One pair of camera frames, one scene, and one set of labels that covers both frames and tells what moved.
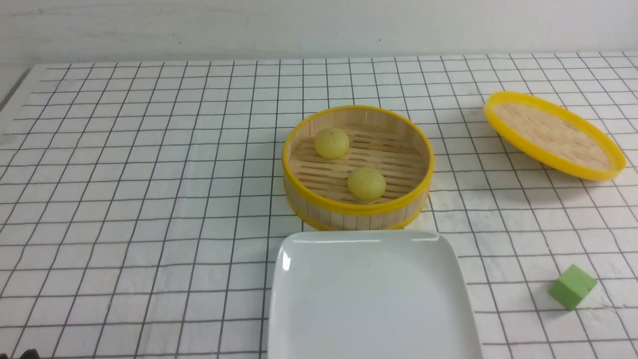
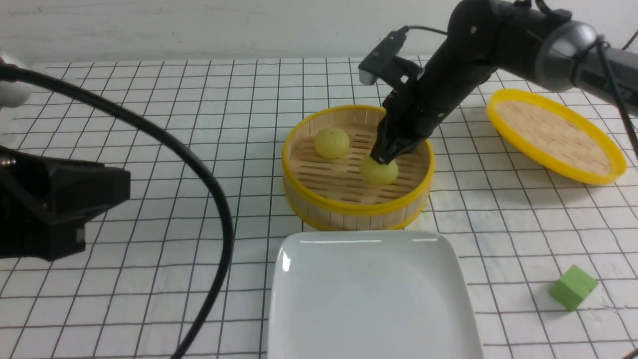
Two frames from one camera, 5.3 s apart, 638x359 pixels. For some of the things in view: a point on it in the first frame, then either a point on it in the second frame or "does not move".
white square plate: x=369 y=294 does not move
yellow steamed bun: x=331 y=143 does not move
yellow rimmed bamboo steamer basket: x=358 y=168 does not move
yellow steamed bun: x=366 y=184 -> x=375 y=173
